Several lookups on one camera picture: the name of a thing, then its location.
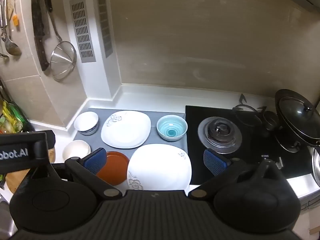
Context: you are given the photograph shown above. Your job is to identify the dark kitchen cleaver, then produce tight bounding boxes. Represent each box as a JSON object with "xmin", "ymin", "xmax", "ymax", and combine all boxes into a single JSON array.
[{"xmin": 31, "ymin": 0, "xmax": 50, "ymax": 72}]

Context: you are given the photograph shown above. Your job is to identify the black wok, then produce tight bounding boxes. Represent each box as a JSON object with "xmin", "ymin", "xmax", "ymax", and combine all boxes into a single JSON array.
[{"xmin": 274, "ymin": 89, "xmax": 320, "ymax": 153}]

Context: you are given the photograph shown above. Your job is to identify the steel pot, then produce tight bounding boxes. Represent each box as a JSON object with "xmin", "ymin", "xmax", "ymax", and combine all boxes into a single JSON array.
[{"xmin": 311, "ymin": 145, "xmax": 320, "ymax": 187}]

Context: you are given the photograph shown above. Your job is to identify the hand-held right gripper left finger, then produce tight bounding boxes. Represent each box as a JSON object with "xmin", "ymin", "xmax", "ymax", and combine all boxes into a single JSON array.
[{"xmin": 54, "ymin": 147, "xmax": 123, "ymax": 198}]

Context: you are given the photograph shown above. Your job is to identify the orange handled utensil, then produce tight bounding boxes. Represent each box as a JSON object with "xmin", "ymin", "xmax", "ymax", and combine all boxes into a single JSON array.
[{"xmin": 11, "ymin": 0, "xmax": 20, "ymax": 32}]

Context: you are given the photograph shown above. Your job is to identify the white square floral plate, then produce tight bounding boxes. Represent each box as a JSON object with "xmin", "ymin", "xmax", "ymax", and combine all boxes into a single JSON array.
[
  {"xmin": 101, "ymin": 110, "xmax": 152, "ymax": 149},
  {"xmin": 127, "ymin": 144, "xmax": 192, "ymax": 191}
]

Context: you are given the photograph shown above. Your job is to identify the metal ladle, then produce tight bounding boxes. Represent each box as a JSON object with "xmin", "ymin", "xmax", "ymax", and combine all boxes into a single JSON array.
[{"xmin": 1, "ymin": 0, "xmax": 22, "ymax": 56}]

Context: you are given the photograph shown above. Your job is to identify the metal mesh strainer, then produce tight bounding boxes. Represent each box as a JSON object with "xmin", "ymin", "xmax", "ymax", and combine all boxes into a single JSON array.
[{"xmin": 43, "ymin": 0, "xmax": 77, "ymax": 82}]

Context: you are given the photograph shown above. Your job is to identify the grey wall vent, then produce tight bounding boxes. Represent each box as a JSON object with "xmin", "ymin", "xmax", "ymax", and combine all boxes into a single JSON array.
[{"xmin": 69, "ymin": 0, "xmax": 96, "ymax": 63}]

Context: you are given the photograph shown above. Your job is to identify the orange round plate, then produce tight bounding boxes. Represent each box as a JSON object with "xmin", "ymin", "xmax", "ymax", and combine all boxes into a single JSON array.
[{"xmin": 96, "ymin": 151, "xmax": 130, "ymax": 186}]

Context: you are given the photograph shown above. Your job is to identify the light blue bowl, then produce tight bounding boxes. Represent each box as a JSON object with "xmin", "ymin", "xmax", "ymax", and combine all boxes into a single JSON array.
[{"xmin": 156, "ymin": 114, "xmax": 188, "ymax": 142}]

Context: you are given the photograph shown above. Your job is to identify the white bowl with blue pattern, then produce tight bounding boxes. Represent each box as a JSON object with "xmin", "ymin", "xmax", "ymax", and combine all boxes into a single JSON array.
[{"xmin": 74, "ymin": 111, "xmax": 100, "ymax": 136}]

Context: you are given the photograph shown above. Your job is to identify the black pan support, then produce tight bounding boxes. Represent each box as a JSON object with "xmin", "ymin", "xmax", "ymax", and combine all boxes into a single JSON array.
[{"xmin": 231, "ymin": 94, "xmax": 268, "ymax": 128}]

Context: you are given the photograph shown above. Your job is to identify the grey mat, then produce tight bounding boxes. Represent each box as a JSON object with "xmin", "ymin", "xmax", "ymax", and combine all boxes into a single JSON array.
[{"xmin": 72, "ymin": 108, "xmax": 188, "ymax": 188}]

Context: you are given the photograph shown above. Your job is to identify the glass wok lid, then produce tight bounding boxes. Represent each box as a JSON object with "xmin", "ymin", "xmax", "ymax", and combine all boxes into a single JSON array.
[{"xmin": 279, "ymin": 96, "xmax": 320, "ymax": 140}]

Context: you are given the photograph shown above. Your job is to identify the green yellow plastic bag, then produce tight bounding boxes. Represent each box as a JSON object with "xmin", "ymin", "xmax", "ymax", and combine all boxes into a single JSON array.
[{"xmin": 0, "ymin": 97, "xmax": 28, "ymax": 134}]

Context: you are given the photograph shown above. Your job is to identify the round gas burner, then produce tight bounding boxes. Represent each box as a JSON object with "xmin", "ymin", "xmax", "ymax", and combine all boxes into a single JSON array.
[{"xmin": 197, "ymin": 117, "xmax": 243, "ymax": 155}]

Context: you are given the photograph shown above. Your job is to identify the metal hanging utensil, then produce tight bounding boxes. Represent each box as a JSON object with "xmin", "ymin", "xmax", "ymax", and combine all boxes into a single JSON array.
[{"xmin": 0, "ymin": 0, "xmax": 9, "ymax": 43}]

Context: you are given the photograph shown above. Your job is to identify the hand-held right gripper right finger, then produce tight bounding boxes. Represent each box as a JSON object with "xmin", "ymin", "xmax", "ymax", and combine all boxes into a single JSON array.
[{"xmin": 187, "ymin": 148, "xmax": 263, "ymax": 198}]

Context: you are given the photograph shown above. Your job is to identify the round wooden cutting board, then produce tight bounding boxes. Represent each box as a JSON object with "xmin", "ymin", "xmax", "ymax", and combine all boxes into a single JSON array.
[{"xmin": 5, "ymin": 147, "xmax": 56, "ymax": 194}]

